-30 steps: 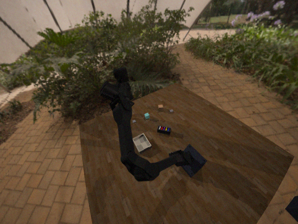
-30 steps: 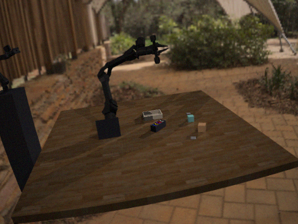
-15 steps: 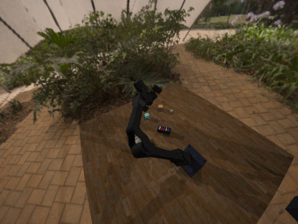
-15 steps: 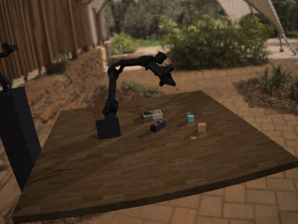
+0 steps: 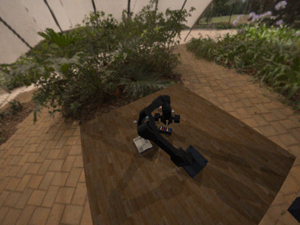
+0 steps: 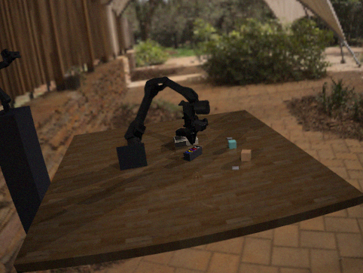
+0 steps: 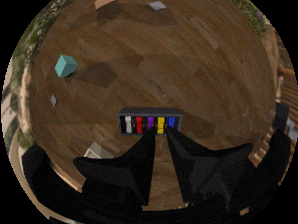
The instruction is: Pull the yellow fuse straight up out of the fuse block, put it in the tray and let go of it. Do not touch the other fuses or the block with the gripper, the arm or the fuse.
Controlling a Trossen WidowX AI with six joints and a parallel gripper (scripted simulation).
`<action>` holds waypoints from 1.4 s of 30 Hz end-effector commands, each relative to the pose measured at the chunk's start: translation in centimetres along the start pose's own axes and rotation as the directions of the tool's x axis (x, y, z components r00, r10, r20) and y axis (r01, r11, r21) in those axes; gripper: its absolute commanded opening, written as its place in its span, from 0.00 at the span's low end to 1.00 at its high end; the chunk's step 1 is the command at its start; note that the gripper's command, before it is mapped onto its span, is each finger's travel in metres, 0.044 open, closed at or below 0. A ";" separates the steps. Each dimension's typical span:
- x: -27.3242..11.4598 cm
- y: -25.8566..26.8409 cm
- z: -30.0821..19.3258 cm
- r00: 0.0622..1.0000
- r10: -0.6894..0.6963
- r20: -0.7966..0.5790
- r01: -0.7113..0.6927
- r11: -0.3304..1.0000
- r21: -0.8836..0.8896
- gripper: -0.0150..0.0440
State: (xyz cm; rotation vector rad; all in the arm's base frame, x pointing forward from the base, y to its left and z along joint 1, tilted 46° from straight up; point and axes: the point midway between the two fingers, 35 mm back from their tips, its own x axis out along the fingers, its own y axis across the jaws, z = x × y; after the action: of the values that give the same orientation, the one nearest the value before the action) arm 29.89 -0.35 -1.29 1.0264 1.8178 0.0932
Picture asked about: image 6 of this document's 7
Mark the small teal cube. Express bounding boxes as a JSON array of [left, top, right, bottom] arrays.
[[228, 140, 236, 149]]

